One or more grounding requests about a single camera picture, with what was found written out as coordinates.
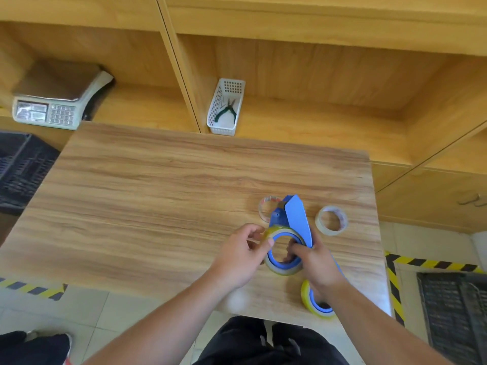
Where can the person's left thumb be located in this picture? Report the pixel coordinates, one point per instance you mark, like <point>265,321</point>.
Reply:
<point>264,247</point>

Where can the wooden shelf unit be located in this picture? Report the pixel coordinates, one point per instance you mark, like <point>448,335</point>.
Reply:
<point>323,72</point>

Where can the person's right thumb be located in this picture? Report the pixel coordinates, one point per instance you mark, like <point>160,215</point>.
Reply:
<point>293,252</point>

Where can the yellow black hazard tape strip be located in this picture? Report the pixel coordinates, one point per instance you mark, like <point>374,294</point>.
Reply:
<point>395,292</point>
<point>30,288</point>

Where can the white digital scale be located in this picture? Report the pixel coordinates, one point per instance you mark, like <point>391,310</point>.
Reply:
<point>57,94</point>

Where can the person's left forearm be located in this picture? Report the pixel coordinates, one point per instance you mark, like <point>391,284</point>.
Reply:
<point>159,326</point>

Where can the yellow tape roll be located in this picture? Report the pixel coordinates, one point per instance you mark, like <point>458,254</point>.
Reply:
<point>283,270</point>
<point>306,300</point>

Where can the person's left hand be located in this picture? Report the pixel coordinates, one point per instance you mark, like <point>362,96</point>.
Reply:
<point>232,264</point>

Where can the person's right forearm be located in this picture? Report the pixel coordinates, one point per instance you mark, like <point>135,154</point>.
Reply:
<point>376,330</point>

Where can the clear tape roll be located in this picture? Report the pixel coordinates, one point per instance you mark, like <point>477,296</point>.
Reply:
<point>323,228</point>
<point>263,209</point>

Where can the person's shoe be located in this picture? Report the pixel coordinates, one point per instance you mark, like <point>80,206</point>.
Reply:
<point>66,349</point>

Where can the person's right hand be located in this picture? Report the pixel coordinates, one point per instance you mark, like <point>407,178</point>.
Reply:
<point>317,267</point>

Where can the black plastic crate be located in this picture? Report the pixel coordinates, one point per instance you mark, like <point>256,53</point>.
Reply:
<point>23,171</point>
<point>452,311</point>

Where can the white plastic basket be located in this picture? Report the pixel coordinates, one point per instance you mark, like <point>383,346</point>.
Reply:
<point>220,123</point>

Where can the person's black trousers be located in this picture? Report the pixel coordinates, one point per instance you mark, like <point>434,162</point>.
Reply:
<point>247,344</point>

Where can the blue tape dispenser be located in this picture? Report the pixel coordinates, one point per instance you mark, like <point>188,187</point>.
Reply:
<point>295,214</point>

